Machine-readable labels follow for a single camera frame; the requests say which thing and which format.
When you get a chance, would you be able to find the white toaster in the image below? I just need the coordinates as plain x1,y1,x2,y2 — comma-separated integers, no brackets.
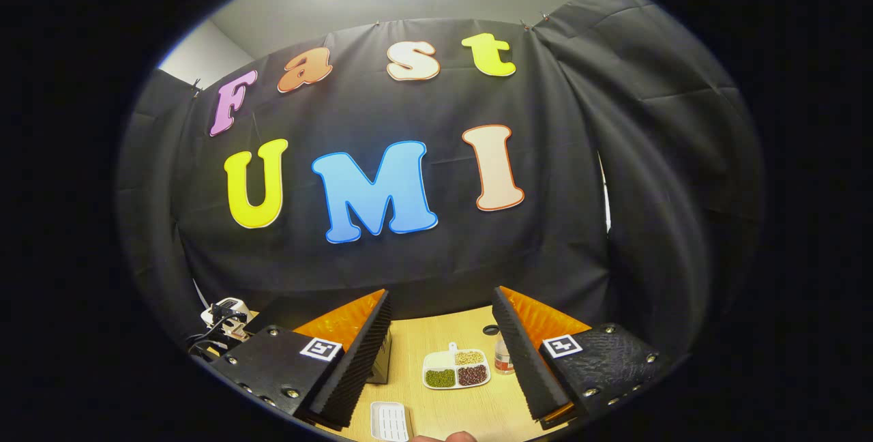
201,297,252,328

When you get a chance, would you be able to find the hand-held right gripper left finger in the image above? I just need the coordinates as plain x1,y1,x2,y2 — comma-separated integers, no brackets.
210,288,394,429

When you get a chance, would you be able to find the black electric oven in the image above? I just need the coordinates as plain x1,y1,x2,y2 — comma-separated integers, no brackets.
246,295,394,385

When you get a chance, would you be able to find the clear plastic bottle red label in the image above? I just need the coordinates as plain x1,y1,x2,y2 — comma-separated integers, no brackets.
494,336,516,375

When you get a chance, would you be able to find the white ribbed plate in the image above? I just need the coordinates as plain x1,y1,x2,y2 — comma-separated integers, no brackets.
370,401,413,442

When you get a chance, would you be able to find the black backdrop cloth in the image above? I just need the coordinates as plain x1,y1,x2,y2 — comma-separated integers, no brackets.
116,0,761,361

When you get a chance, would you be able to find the white divided bean tray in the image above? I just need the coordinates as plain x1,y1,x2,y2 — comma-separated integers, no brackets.
422,342,492,390

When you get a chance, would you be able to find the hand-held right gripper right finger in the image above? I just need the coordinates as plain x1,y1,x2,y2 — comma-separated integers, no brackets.
491,285,672,429

